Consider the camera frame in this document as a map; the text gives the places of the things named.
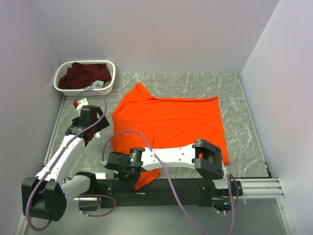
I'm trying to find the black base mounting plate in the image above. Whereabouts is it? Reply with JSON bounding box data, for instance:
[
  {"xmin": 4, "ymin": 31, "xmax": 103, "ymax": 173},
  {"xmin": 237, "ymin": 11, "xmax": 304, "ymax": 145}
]
[{"xmin": 97, "ymin": 178, "xmax": 221, "ymax": 209}]

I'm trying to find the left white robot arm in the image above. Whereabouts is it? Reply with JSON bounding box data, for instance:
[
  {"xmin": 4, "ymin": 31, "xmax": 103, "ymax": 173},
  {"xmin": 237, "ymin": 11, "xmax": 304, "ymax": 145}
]
[{"xmin": 22, "ymin": 105, "xmax": 110, "ymax": 221}]

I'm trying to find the aluminium rail frame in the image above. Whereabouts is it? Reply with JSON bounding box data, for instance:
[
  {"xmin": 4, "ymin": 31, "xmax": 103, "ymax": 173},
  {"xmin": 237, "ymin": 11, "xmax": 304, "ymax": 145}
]
[{"xmin": 14, "ymin": 178, "xmax": 296, "ymax": 235}]

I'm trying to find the orange polo shirt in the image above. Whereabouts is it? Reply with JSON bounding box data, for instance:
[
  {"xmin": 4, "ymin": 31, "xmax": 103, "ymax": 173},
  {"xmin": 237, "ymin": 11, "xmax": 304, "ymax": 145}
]
[{"xmin": 111, "ymin": 83, "xmax": 229, "ymax": 189}]

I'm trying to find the dark red shirt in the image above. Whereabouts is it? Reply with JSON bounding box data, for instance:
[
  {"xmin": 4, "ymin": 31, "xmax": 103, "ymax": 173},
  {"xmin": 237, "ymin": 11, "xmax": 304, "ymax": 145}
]
[{"xmin": 58, "ymin": 62, "xmax": 112, "ymax": 90}]

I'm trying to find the white printed shirt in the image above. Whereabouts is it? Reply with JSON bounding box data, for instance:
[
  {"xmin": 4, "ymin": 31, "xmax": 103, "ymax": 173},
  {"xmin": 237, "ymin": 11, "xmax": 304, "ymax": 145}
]
[{"xmin": 85, "ymin": 80, "xmax": 111, "ymax": 90}]

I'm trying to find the white plastic laundry basket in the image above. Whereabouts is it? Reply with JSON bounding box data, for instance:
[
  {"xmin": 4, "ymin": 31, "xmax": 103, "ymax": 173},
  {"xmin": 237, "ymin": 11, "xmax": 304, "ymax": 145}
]
[{"xmin": 53, "ymin": 60, "xmax": 116, "ymax": 96}]

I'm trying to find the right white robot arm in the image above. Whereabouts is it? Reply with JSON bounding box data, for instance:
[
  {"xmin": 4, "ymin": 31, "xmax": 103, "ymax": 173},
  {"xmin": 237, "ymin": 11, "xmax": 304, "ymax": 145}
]
[{"xmin": 103, "ymin": 139, "xmax": 232, "ymax": 195}]

